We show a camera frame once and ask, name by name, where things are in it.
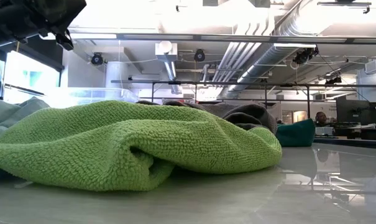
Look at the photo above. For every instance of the black overhead crossbar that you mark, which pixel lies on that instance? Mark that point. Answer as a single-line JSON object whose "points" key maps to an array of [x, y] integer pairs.
{"points": [[237, 38]]}

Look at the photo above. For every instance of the black round ceiling fixture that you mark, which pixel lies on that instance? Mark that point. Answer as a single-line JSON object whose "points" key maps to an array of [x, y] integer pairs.
{"points": [[97, 59], [199, 55]]}

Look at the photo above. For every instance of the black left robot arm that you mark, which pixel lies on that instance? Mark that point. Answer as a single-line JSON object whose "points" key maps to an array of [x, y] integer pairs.
{"points": [[7, 21]]}

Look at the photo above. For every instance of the dark green towel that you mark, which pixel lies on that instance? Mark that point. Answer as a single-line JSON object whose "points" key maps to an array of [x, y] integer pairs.
{"points": [[296, 133]]}

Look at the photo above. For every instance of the silver spiral air duct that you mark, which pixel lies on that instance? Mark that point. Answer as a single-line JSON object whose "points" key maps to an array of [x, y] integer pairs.
{"points": [[268, 59]]}

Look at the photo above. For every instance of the black track light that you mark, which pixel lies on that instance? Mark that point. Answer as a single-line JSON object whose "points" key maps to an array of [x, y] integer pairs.
{"points": [[304, 56], [333, 80]]}

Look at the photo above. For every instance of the white round column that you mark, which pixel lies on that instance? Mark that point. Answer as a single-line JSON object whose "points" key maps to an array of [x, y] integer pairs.
{"points": [[116, 74]]}

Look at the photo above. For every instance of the lime green towel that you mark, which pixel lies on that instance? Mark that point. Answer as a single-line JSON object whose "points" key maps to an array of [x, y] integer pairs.
{"points": [[113, 140]]}

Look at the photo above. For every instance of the sage green towel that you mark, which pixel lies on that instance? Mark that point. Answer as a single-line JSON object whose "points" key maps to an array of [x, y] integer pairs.
{"points": [[7, 115]]}

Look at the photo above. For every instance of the white air conditioning unit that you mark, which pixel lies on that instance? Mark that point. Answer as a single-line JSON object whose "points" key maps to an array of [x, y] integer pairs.
{"points": [[375, 66]]}

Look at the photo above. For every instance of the person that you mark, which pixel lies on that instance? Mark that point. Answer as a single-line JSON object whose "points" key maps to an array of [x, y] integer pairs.
{"points": [[321, 118]]}

